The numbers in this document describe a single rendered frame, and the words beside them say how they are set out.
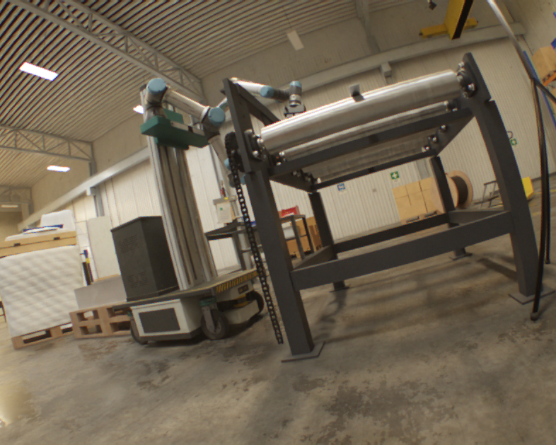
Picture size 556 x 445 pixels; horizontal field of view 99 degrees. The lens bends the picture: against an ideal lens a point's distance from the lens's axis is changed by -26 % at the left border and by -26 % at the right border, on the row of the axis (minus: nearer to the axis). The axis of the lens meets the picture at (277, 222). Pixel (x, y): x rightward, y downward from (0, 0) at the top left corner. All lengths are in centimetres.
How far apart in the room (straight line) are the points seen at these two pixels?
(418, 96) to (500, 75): 1283
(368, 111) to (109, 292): 285
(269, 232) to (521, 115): 1299
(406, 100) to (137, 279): 185
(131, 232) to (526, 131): 1315
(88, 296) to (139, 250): 160
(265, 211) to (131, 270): 125
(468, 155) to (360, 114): 1136
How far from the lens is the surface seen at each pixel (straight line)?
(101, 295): 345
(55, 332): 427
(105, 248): 502
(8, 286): 425
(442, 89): 126
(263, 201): 122
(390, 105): 121
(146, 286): 215
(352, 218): 1183
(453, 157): 1232
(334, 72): 1242
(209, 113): 199
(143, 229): 211
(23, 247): 434
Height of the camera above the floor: 46
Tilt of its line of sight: 3 degrees up
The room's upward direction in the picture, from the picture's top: 15 degrees counter-clockwise
